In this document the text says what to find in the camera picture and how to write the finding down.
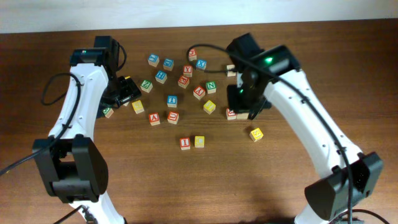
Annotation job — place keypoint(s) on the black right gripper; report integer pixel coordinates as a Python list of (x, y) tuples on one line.
[(238, 103)]

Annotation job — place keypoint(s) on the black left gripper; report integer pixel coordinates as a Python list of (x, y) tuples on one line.
[(131, 92)]

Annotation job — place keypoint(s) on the yellow C block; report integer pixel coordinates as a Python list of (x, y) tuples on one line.
[(199, 141)]

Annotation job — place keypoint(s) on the red I block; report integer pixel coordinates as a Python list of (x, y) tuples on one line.
[(185, 143)]

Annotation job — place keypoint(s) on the green R block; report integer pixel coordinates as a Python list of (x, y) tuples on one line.
[(242, 116)]

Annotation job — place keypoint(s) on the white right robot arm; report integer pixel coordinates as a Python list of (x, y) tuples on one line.
[(274, 78)]

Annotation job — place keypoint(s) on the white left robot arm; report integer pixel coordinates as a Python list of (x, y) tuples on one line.
[(70, 165)]

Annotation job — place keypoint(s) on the red 3 block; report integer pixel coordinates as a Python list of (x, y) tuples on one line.
[(230, 114)]

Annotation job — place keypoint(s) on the yellow S block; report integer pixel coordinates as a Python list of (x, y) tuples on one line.
[(137, 106)]

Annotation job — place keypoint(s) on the green Z block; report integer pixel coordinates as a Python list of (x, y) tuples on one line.
[(146, 86)]

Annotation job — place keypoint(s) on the green B block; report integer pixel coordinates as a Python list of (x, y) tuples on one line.
[(107, 112)]

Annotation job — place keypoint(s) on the plain wooden block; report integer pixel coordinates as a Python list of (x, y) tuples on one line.
[(231, 71)]

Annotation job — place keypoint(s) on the green N block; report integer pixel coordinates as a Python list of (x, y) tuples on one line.
[(211, 87)]

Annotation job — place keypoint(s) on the yellow K block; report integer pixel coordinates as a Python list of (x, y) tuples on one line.
[(256, 134)]

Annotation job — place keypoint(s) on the yellow block centre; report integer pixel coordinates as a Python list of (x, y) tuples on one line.
[(209, 107)]

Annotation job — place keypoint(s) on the red A block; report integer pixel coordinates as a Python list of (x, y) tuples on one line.
[(154, 119)]

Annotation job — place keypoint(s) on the blue H block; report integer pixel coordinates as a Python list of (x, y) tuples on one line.
[(161, 77)]

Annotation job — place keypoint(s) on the red Y block lower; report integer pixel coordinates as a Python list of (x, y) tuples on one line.
[(199, 92)]

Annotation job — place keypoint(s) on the red y block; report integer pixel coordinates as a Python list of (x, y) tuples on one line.
[(187, 70), (199, 92)]

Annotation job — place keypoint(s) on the blue T block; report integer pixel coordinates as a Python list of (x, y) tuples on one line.
[(172, 101)]

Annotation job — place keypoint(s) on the blue D block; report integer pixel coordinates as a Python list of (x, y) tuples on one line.
[(168, 64)]

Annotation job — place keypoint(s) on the blue X block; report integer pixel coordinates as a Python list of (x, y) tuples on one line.
[(201, 64)]

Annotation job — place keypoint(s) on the red U block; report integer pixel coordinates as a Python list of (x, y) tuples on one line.
[(173, 117)]

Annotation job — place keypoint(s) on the red E block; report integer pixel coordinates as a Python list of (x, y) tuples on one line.
[(183, 81)]

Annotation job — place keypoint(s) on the red Y block upper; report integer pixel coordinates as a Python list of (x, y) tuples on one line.
[(187, 70)]

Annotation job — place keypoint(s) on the red Q block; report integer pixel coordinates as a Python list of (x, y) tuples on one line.
[(192, 55)]

